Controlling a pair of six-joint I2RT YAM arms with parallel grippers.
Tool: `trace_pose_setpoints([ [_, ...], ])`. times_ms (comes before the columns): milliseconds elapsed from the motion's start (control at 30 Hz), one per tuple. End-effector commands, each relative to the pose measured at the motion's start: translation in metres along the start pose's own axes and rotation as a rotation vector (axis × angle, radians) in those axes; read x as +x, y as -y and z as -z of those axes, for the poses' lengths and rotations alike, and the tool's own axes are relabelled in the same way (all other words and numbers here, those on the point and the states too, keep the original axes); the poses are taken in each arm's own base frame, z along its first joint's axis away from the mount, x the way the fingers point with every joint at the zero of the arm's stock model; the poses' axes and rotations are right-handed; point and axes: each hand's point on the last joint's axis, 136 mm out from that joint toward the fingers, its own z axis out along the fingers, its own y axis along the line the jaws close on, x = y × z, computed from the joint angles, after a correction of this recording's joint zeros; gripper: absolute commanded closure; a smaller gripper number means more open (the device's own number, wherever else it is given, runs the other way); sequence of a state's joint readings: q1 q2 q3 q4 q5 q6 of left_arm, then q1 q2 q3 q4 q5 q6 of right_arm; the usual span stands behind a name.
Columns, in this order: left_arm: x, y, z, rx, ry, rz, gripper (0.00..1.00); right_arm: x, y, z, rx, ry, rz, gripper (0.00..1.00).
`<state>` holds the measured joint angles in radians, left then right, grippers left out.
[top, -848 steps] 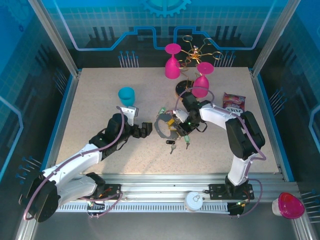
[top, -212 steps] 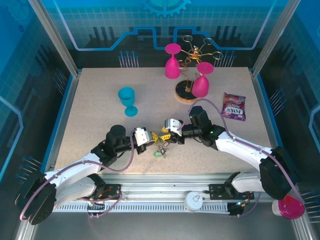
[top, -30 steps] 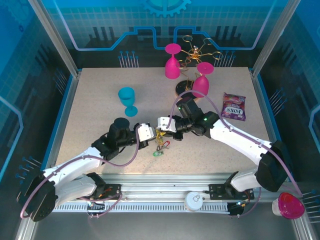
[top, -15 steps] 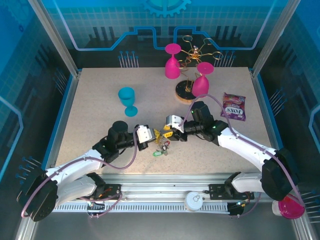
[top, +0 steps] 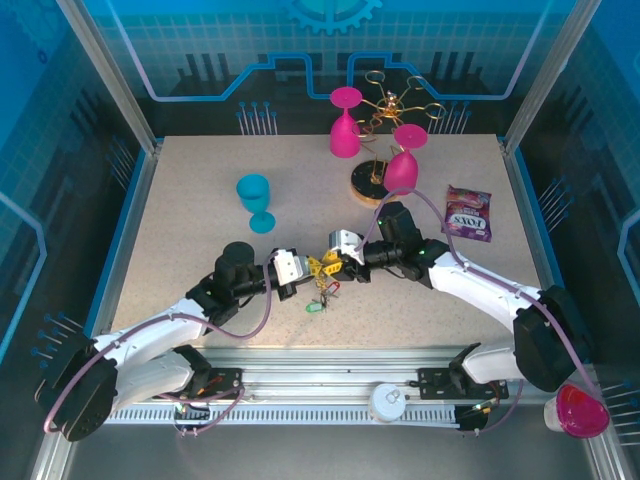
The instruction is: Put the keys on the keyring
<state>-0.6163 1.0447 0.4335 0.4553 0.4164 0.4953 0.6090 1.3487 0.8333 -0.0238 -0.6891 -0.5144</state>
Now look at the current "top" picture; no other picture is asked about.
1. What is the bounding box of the metal keyring with keys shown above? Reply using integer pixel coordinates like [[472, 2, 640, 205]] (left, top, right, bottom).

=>
[[310, 277, 339, 307]]

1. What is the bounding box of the pink plastic goblet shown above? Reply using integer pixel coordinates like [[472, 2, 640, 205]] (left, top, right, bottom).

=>
[[329, 86, 364, 160], [383, 124, 429, 196]]

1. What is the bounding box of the purple candy bag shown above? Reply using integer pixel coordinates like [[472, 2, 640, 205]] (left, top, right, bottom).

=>
[[440, 184, 494, 244]]

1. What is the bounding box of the blue plastic goblet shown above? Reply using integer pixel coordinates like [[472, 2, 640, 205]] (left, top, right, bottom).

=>
[[235, 172, 278, 235]]

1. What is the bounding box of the white round cap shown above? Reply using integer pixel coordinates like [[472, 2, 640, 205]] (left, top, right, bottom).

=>
[[368, 382, 407, 423]]

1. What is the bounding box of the white cup with pink lid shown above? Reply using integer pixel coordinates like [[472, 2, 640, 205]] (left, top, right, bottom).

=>
[[543, 384, 612, 441]]

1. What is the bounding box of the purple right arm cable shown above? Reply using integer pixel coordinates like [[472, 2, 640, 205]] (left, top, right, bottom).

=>
[[355, 187, 604, 401]]

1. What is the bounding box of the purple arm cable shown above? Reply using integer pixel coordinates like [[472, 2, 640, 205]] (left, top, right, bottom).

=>
[[43, 249, 279, 434], [355, 187, 604, 401]]

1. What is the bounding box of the gold wire glass rack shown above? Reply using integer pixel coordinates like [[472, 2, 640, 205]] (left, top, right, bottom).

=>
[[349, 69, 449, 209]]

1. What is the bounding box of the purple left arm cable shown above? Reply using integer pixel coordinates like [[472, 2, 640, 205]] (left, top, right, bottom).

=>
[[43, 249, 279, 434]]

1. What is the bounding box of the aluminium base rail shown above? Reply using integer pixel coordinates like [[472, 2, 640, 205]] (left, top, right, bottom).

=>
[[192, 346, 504, 401]]

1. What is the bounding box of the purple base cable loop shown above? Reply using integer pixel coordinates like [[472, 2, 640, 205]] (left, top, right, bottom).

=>
[[458, 379, 525, 437], [171, 383, 249, 440]]

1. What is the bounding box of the white slotted cable duct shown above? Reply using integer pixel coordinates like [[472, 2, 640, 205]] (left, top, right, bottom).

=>
[[102, 403, 462, 427]]

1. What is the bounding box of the aluminium frame post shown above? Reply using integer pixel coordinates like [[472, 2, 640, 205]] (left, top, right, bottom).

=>
[[53, 0, 162, 154], [502, 0, 590, 154]]

